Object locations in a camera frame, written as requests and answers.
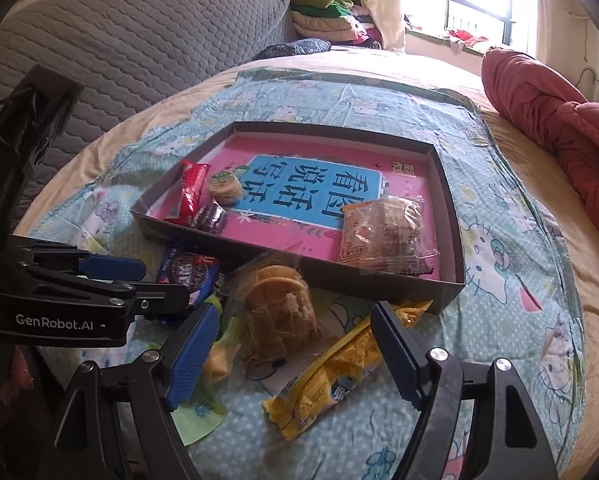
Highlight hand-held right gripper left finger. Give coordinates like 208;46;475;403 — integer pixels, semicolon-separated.
54;302;222;480

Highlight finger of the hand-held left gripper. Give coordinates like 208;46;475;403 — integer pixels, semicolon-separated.
29;265;190;328
4;234;147;282

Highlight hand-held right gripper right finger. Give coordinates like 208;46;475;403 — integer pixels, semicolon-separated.
369;301;560;480

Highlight blue cookie packet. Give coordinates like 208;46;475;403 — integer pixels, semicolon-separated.
156;242;225;311

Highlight dark shallow cardboard box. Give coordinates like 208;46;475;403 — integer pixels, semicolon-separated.
130;121;466;315

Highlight clear bag of bread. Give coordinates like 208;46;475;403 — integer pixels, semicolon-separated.
224;255;330;366

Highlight dark round cookie packet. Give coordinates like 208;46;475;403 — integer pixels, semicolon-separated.
192;201;229;235

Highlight red snack packet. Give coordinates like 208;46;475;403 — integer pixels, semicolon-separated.
164;160;212;226

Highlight clear pastry packet brown label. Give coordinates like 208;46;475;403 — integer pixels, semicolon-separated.
337;195;440;276

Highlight round cracker packet green label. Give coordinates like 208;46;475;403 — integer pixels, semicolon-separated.
208;170;244;207

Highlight green and yellow snack packet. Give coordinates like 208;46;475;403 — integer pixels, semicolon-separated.
172;296;245;447

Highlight cat print blanket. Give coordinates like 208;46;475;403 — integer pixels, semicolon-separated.
26;67;587;480

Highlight grey quilted headboard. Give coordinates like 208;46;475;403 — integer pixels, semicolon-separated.
0;0;300;221

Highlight bed with beige sheet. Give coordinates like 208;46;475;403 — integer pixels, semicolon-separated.
14;45;599;480

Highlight dark patterned pillow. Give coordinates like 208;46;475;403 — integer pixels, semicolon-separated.
256;37;333;61

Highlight pink quilt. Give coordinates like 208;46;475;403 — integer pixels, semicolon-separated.
481;46;599;221

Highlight clothes on windowsill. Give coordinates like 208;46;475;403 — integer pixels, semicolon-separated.
439;27;490;56

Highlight stack of folded clothes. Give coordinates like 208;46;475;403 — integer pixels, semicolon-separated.
289;0;383;51

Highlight cream curtain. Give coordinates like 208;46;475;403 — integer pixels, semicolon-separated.
529;0;580;56
357;0;407;53

